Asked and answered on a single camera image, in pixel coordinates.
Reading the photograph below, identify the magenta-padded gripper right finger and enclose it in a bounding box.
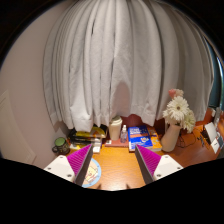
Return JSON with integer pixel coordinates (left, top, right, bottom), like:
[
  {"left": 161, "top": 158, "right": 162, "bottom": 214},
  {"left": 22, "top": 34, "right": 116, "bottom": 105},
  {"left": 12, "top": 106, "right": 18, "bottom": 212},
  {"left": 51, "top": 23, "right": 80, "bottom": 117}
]
[{"left": 134, "top": 144, "right": 184, "bottom": 185}]

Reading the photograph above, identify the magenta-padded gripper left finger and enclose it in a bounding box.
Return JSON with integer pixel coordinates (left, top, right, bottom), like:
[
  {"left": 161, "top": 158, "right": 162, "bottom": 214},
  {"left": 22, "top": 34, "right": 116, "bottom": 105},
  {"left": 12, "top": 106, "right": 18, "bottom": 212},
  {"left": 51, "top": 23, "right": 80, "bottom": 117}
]
[{"left": 43, "top": 143, "right": 94, "bottom": 187}]

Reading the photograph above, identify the round cartoon-print mouse pad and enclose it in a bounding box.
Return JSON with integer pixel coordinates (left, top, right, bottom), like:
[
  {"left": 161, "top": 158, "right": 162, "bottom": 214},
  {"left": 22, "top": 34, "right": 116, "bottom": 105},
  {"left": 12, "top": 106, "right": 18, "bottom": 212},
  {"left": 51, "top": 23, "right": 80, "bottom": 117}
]
[{"left": 81, "top": 157, "right": 102, "bottom": 189}]

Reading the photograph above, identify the orange book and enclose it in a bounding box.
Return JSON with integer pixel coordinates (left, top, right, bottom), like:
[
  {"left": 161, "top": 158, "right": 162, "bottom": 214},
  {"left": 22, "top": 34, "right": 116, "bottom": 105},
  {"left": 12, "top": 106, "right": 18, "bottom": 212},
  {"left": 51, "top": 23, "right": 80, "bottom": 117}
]
[{"left": 148, "top": 128, "right": 163, "bottom": 153}]

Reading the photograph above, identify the black book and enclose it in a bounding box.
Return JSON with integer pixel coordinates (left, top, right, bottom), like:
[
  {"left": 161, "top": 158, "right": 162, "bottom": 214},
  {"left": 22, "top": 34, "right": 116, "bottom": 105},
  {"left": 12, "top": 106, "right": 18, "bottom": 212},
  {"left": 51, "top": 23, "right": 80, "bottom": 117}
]
[{"left": 68, "top": 129, "right": 104, "bottom": 146}]

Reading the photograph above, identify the white book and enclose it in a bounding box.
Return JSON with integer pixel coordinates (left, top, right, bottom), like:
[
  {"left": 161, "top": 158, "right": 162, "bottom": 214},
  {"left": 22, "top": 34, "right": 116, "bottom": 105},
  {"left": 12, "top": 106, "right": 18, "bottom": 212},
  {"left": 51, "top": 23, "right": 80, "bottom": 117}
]
[{"left": 69, "top": 141, "right": 103, "bottom": 154}]

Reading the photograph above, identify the green mug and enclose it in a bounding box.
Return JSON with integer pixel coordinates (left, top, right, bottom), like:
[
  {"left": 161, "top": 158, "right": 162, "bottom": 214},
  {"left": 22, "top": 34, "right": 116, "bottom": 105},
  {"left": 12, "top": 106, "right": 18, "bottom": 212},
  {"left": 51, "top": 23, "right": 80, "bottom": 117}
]
[{"left": 51, "top": 136, "right": 71, "bottom": 156}]

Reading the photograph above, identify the blue book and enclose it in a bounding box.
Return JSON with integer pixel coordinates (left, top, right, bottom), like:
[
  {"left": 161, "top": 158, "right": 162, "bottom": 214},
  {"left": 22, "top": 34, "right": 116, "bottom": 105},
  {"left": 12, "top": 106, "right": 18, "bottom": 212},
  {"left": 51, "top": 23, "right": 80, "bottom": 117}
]
[{"left": 127, "top": 125, "right": 154, "bottom": 152}]

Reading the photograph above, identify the yellow book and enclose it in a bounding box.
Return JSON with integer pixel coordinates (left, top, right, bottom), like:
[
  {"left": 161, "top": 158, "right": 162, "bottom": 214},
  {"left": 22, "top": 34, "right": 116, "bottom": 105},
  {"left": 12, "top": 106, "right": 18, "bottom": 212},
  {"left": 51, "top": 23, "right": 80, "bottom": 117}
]
[{"left": 75, "top": 125, "right": 108, "bottom": 138}]

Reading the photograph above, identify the white ceramic vase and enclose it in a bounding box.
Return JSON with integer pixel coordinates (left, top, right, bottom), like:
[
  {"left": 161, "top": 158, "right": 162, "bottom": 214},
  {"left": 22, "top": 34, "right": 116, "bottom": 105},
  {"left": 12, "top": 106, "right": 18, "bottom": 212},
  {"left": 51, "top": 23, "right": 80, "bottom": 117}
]
[{"left": 160, "top": 123, "right": 183, "bottom": 153}]

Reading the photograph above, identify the clear sanitizer bottle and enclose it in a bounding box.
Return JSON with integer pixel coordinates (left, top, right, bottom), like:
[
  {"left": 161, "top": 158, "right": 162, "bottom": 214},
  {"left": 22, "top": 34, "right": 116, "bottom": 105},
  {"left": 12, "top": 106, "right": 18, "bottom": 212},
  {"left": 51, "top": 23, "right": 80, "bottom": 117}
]
[{"left": 119, "top": 124, "right": 128, "bottom": 144}]

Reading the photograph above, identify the red notebook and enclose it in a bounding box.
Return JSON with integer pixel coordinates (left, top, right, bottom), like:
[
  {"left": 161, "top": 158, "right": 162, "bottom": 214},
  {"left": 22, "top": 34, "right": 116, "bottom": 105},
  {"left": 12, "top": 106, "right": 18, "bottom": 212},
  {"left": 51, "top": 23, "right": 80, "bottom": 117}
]
[{"left": 104, "top": 138, "right": 130, "bottom": 148}]

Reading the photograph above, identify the white plastic container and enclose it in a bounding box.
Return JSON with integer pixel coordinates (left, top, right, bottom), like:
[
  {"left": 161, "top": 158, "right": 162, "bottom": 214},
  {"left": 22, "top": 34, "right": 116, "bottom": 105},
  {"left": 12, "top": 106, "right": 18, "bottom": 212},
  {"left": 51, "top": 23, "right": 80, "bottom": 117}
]
[{"left": 108, "top": 115, "right": 123, "bottom": 141}]

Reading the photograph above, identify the white flower bouquet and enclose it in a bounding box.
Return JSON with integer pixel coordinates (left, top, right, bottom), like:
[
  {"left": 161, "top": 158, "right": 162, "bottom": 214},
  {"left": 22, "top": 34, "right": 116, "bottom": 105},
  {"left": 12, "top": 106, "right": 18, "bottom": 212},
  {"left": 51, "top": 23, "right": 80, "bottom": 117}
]
[{"left": 162, "top": 88, "right": 197, "bottom": 134}]

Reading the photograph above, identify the white electronic device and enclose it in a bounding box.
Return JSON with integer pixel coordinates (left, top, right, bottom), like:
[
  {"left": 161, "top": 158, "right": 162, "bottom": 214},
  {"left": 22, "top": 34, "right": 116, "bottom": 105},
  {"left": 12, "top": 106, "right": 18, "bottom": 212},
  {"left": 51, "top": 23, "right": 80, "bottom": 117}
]
[{"left": 200, "top": 121, "right": 219, "bottom": 146}]

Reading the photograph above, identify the white rectangular card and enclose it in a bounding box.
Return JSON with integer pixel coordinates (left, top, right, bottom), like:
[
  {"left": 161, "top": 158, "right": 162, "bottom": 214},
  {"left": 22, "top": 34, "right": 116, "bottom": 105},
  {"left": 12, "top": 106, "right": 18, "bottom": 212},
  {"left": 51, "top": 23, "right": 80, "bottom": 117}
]
[{"left": 210, "top": 135, "right": 224, "bottom": 154}]

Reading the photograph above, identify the dark-framed window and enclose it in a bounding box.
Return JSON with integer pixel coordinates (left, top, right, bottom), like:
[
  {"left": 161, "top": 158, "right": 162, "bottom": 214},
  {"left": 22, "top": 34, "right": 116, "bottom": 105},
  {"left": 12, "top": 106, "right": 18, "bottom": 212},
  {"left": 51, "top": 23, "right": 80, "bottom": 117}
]
[{"left": 206, "top": 43, "right": 224, "bottom": 111}]

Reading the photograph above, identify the white curtain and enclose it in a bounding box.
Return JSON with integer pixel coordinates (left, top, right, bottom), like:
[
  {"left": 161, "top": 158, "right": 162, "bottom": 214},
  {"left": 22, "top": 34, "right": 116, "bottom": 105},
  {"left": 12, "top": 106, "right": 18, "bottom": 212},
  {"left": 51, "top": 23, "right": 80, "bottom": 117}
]
[{"left": 42, "top": 0, "right": 216, "bottom": 133}]

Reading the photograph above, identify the black cable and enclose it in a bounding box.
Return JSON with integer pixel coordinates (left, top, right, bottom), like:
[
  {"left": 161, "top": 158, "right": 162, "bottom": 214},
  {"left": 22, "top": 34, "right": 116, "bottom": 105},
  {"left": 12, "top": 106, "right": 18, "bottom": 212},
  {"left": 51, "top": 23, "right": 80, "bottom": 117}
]
[{"left": 176, "top": 124, "right": 205, "bottom": 149}]

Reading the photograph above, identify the white wall panel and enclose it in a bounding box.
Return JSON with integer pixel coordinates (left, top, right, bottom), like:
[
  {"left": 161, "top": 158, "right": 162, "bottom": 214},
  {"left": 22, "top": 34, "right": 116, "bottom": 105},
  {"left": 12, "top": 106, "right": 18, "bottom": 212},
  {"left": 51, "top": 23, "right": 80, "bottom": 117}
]
[{"left": 0, "top": 89, "right": 38, "bottom": 165}]

